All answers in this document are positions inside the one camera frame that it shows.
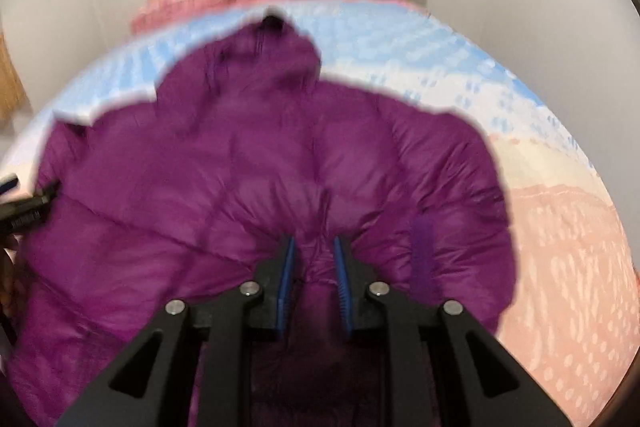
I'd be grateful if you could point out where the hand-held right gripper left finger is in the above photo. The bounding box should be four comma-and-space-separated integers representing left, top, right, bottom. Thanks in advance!
55, 236, 298, 427

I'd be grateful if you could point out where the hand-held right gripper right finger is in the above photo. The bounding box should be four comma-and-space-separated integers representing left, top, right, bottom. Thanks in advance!
332, 236, 572, 427

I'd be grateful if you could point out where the purple puffer jacket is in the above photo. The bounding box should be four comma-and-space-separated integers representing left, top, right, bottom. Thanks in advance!
7, 14, 518, 427

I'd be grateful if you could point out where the polka dot pastel bedspread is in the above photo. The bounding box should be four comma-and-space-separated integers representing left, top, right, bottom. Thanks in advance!
0, 0, 628, 413

